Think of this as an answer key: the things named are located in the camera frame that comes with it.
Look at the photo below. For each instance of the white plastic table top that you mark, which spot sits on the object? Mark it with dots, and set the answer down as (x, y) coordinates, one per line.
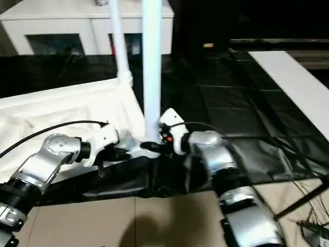
(51, 108)

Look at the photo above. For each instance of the white plastic table leg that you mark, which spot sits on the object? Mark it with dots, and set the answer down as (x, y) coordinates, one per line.
(119, 36)
(152, 62)

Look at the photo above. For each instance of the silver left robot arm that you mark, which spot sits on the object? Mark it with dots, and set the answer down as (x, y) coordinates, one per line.
(43, 164)

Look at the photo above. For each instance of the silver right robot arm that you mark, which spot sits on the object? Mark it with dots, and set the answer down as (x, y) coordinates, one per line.
(221, 164)

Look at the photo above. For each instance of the black work mat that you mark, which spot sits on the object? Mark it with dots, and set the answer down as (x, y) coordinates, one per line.
(231, 103)

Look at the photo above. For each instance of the small yellow box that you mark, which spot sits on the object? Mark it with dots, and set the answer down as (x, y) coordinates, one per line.
(208, 45)

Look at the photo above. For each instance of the white side table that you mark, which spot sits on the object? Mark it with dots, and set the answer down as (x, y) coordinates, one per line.
(293, 82)

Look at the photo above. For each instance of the black stand leg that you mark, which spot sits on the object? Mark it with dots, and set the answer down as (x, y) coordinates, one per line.
(300, 198)

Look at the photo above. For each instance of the white cabinet with glass doors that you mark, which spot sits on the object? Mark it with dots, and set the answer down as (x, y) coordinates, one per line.
(51, 18)

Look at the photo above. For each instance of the grey power box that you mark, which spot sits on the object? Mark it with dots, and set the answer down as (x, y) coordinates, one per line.
(317, 235)

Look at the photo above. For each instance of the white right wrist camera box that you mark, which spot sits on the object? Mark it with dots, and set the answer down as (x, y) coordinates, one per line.
(175, 126)

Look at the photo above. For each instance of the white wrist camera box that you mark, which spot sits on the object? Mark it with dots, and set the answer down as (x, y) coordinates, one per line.
(103, 141)
(175, 126)

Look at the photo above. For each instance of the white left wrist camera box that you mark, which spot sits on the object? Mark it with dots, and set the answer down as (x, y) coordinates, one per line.
(103, 141)

